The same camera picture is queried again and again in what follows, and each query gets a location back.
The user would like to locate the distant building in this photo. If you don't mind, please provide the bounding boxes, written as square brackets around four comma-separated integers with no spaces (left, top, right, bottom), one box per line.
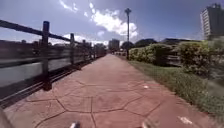
[108,38,121,53]

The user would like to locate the red stone-pattern path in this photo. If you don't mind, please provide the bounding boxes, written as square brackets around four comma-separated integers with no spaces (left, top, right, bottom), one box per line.
[2,53,224,128]

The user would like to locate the dark trees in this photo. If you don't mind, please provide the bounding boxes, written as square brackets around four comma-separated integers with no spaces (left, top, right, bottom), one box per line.
[120,37,158,51]

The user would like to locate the tall lamp pole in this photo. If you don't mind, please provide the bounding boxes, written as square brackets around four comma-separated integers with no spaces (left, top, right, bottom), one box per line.
[124,7,132,60]

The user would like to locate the green hedge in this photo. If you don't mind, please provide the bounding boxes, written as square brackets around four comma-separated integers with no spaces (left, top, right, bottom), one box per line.
[128,39,224,81]

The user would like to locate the dark wooden railing fence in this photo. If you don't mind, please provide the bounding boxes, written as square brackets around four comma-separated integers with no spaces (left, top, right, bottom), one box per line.
[0,19,108,108]

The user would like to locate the low dark building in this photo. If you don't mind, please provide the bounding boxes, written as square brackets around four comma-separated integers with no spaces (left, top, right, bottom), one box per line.
[160,37,203,46]

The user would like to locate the robot's own part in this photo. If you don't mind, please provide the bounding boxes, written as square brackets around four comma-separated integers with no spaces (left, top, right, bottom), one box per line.
[69,121,81,128]
[141,121,150,128]

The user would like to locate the grass strip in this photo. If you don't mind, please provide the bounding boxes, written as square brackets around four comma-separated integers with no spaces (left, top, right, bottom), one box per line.
[128,59,224,123]

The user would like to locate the water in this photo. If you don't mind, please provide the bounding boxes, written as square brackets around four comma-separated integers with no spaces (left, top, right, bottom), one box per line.
[0,54,98,88]

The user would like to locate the tall pale building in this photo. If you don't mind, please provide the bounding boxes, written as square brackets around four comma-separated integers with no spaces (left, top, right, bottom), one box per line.
[199,3,224,42]

